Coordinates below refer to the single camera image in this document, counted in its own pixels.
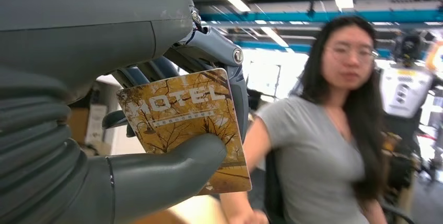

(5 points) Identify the yellow autumn-print hotel card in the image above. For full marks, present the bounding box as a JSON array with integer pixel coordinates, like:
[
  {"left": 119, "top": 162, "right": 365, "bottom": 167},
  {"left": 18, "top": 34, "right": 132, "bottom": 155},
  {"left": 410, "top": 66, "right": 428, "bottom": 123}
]
[{"left": 116, "top": 68, "right": 253, "bottom": 195}]

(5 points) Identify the person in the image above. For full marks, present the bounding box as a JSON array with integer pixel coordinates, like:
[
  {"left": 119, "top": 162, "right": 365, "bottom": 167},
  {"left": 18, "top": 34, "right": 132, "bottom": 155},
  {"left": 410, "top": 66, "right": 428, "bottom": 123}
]
[{"left": 219, "top": 15, "right": 388, "bottom": 224}]

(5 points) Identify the white and black background robot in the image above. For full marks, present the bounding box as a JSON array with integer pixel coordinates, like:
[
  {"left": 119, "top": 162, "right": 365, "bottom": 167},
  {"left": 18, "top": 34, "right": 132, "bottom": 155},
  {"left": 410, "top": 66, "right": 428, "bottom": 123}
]
[{"left": 379, "top": 32, "right": 443, "bottom": 120}]

